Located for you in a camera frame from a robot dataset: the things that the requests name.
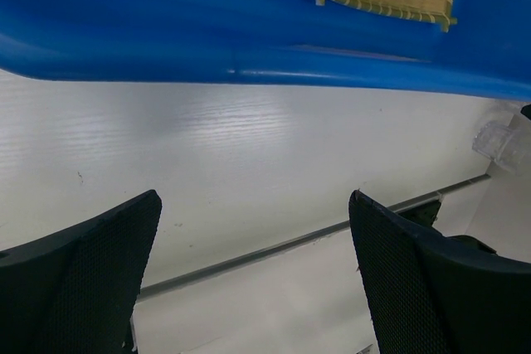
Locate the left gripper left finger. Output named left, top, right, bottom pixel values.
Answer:
left=1, top=190, right=162, bottom=353

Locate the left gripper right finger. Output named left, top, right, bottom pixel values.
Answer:
left=348, top=191, right=530, bottom=353

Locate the clear plastic cup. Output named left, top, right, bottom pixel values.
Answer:
left=472, top=121, right=530, bottom=175

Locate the blue plastic bin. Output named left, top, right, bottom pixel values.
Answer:
left=1, top=0, right=530, bottom=101

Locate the aluminium table edge rail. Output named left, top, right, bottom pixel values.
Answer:
left=137, top=173, right=491, bottom=303

